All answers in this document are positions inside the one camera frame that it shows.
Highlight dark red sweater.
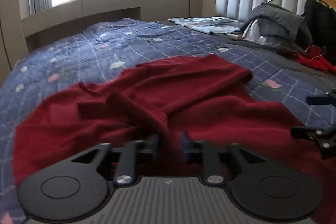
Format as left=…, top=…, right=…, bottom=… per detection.
left=13, top=55, right=335, bottom=223

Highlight red item by jacket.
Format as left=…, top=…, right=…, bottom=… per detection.
left=293, top=46, right=335, bottom=75

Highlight black backpack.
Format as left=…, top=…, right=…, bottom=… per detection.
left=303, top=0, right=335, bottom=66

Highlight grey padded jacket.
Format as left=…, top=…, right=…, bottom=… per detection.
left=240, top=2, right=313, bottom=50

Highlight blue plaid quilt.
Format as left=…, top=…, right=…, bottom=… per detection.
left=1, top=19, right=335, bottom=223

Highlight white small box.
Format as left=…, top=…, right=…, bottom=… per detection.
left=227, top=34, right=243, bottom=41

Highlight light blue folded cloth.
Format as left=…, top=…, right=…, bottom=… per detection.
left=169, top=16, right=244, bottom=35

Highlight beige window bench cabinet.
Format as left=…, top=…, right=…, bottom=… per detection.
left=22, top=0, right=174, bottom=52

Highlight left beige wardrobe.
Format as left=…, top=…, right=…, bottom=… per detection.
left=1, top=0, right=28, bottom=83

